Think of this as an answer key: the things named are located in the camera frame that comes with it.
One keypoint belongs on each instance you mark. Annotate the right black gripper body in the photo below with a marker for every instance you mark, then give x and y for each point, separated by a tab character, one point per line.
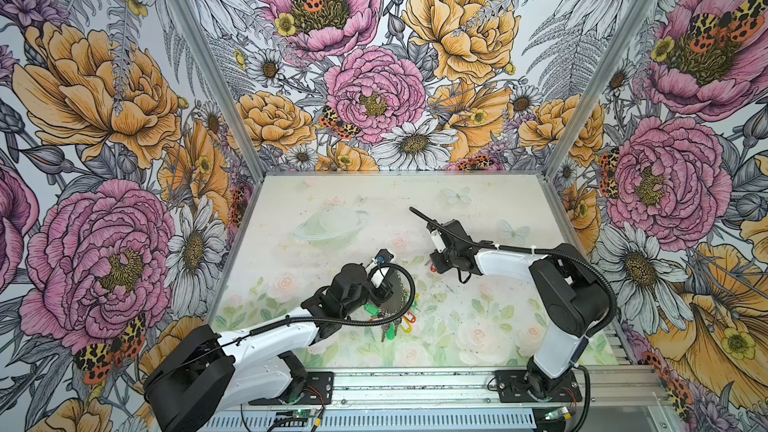
445	260

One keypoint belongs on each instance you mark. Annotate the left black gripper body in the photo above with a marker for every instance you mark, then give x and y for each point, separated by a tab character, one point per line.
377	295

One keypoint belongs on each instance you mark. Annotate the metal key organizer plate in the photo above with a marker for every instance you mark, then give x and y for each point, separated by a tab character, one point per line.
397	287

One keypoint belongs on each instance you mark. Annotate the bunch of coloured key tags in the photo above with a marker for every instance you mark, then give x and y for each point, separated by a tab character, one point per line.
390	330

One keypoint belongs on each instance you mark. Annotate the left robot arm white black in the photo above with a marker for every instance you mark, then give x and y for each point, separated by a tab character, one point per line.
209	371

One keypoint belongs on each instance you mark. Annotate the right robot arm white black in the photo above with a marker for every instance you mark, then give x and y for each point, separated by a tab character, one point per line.
578	300

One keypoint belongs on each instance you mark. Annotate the green circuit board left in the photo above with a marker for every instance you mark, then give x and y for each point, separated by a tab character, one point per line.
297	418

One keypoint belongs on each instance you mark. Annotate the green circuit board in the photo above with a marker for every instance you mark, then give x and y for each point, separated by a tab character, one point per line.
297	418
558	414

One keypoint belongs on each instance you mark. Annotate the green circuit board right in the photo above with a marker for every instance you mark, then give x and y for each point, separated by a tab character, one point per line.
558	414

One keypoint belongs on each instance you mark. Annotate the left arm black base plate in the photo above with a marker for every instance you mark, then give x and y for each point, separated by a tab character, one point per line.
315	388

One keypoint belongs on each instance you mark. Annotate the aluminium front rail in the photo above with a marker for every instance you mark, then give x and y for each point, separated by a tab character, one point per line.
614	398

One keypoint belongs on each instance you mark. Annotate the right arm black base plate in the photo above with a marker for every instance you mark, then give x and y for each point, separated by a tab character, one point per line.
519	386

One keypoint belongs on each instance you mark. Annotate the right aluminium corner post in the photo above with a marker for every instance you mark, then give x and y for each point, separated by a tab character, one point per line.
618	45

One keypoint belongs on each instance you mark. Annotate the aluminium corner post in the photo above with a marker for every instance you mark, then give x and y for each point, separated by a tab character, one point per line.
618	45
185	16

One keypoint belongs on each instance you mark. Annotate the left aluminium corner post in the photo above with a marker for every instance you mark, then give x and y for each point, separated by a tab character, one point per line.
185	16

